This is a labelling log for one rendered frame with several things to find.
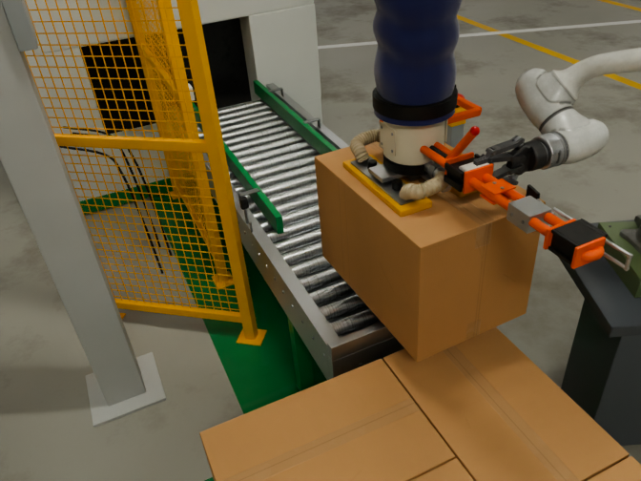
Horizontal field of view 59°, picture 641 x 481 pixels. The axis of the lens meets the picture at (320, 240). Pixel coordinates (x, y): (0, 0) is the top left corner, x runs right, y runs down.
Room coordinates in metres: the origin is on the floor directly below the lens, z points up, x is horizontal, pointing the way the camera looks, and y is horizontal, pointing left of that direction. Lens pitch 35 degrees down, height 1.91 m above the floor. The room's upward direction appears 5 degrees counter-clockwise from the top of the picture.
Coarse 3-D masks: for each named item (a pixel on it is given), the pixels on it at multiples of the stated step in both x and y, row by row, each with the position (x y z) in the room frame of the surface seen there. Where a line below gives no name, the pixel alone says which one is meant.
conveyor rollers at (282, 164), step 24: (240, 120) 3.25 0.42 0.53; (264, 120) 3.22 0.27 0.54; (240, 144) 2.89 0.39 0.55; (264, 144) 2.86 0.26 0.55; (288, 144) 2.88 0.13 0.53; (264, 168) 2.64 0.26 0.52; (288, 168) 2.59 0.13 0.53; (312, 168) 2.55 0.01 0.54; (240, 192) 2.40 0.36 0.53; (264, 192) 2.36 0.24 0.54; (288, 192) 2.33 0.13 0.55; (312, 192) 2.35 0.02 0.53; (264, 216) 2.16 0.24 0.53; (288, 216) 2.12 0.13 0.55; (312, 216) 2.15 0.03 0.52; (288, 240) 1.93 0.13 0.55; (312, 240) 1.95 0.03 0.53; (288, 264) 1.82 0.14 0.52; (312, 264) 1.77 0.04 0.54; (312, 288) 1.66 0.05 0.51; (336, 288) 1.61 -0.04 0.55; (336, 312) 1.50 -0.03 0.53; (360, 312) 1.47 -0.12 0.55
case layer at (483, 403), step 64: (320, 384) 1.17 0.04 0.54; (384, 384) 1.15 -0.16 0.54; (448, 384) 1.13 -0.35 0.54; (512, 384) 1.11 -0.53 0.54; (256, 448) 0.97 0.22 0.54; (320, 448) 0.95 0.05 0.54; (384, 448) 0.93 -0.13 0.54; (448, 448) 0.92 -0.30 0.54; (512, 448) 0.90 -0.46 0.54; (576, 448) 0.88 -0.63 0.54
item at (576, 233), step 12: (552, 228) 0.94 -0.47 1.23; (564, 228) 0.93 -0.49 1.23; (576, 228) 0.93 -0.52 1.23; (588, 228) 0.92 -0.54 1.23; (552, 240) 0.93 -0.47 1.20; (564, 240) 0.90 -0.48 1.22; (576, 240) 0.89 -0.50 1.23; (588, 240) 0.88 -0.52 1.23; (600, 240) 0.88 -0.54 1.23; (552, 252) 0.92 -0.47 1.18; (564, 252) 0.90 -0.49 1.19; (576, 252) 0.86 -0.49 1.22; (576, 264) 0.86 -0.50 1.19
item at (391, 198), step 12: (372, 156) 1.59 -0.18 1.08; (348, 168) 1.53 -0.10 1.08; (360, 168) 1.51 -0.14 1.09; (360, 180) 1.47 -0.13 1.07; (372, 180) 1.43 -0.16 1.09; (396, 180) 1.37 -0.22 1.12; (372, 192) 1.40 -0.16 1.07; (384, 192) 1.36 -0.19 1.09; (396, 192) 1.35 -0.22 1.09; (396, 204) 1.29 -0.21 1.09; (408, 204) 1.29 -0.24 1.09; (420, 204) 1.28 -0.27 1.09
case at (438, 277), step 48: (336, 192) 1.53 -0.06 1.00; (336, 240) 1.55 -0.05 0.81; (384, 240) 1.26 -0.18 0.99; (432, 240) 1.14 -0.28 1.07; (480, 240) 1.19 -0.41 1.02; (528, 240) 1.26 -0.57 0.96; (384, 288) 1.27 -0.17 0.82; (432, 288) 1.13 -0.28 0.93; (480, 288) 1.19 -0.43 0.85; (528, 288) 1.27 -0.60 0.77; (432, 336) 1.13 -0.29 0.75
